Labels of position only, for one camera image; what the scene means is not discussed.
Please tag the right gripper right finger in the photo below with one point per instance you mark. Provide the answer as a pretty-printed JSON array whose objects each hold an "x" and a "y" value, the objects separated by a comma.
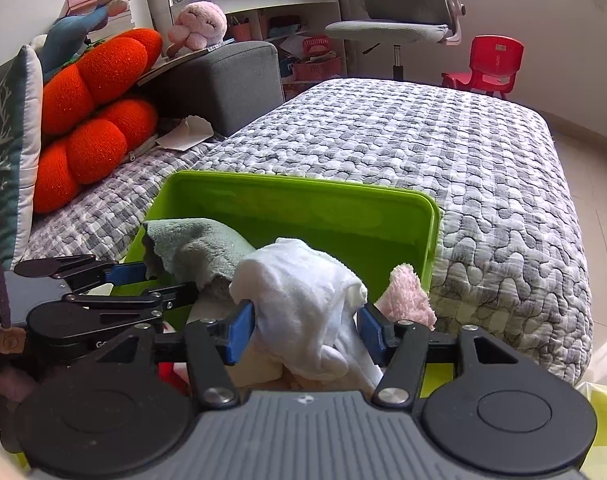
[{"x": 400, "y": 349}]

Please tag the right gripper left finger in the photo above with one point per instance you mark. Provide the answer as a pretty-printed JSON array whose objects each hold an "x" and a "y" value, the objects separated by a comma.
[{"x": 211, "y": 346}]

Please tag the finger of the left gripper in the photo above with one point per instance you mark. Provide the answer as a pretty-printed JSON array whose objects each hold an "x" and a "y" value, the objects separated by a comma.
[
  {"x": 161, "y": 298},
  {"x": 83, "y": 270}
]

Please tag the pink fuzzy sock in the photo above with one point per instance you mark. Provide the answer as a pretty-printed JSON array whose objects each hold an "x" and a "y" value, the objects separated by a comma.
[{"x": 405, "y": 298}]

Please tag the green terry cloth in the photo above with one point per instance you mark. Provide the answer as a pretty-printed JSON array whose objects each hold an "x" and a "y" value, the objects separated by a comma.
[{"x": 203, "y": 251}]

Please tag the white glove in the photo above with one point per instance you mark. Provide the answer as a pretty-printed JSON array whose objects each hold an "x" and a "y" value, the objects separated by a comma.
[{"x": 306, "y": 302}]

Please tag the grey checkered sofa cover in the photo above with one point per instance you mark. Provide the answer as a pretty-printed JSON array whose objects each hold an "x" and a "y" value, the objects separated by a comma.
[{"x": 104, "y": 220}]

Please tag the green plastic bin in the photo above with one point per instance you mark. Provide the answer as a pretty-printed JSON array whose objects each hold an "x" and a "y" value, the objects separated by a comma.
[{"x": 368, "y": 228}]

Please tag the orange bumpy cushion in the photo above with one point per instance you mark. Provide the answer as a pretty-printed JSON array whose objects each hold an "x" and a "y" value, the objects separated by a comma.
[{"x": 91, "y": 121}]

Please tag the white paper scrap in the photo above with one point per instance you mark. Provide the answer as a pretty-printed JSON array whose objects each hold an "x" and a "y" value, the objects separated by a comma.
[{"x": 191, "y": 131}]

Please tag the green tree pattern pillow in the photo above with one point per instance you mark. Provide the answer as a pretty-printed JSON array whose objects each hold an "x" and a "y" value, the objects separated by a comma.
[{"x": 21, "y": 94}]

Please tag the grey sofa armrest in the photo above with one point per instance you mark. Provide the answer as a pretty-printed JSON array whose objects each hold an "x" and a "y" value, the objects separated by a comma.
[{"x": 229, "y": 87}]

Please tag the blue plush toy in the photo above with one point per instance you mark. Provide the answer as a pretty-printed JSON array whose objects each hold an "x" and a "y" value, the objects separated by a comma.
[{"x": 66, "y": 36}]

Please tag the pink box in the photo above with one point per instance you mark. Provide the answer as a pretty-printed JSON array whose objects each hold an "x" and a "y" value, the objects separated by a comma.
[{"x": 112, "y": 9}]

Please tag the pink plush octopus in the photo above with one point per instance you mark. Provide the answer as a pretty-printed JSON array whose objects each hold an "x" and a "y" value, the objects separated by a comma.
[{"x": 199, "y": 25}]

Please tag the red plastic chair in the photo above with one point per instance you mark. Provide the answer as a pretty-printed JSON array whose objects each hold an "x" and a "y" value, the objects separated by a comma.
[{"x": 494, "y": 62}]

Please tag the grey office chair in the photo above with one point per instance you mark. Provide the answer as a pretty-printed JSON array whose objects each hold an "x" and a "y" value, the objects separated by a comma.
[{"x": 400, "y": 22}]

